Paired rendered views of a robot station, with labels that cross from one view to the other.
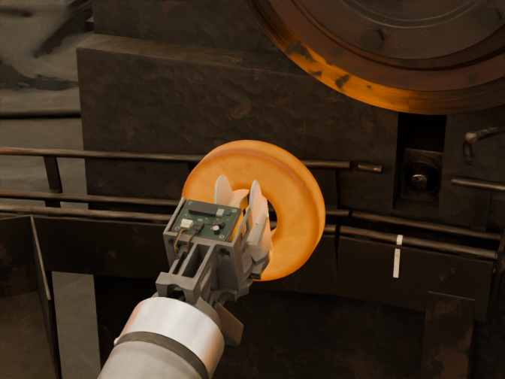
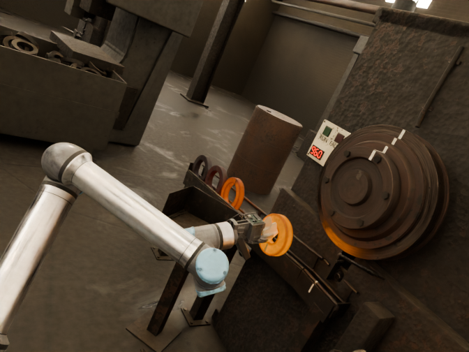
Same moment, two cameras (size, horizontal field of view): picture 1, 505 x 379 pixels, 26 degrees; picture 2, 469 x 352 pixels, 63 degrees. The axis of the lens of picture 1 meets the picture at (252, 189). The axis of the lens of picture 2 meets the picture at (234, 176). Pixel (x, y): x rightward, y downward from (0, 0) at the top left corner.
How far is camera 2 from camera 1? 56 cm
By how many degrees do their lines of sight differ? 32
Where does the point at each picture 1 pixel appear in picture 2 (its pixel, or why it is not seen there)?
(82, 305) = not seen: hidden behind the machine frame
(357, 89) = (329, 231)
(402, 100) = (337, 241)
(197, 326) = (229, 232)
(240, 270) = (252, 235)
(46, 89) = not seen: hidden behind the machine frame
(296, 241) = (277, 247)
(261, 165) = (281, 222)
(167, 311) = (225, 225)
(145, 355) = (212, 227)
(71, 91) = not seen: hidden behind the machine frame
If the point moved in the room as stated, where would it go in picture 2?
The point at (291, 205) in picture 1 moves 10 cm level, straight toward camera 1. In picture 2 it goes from (281, 237) to (265, 239)
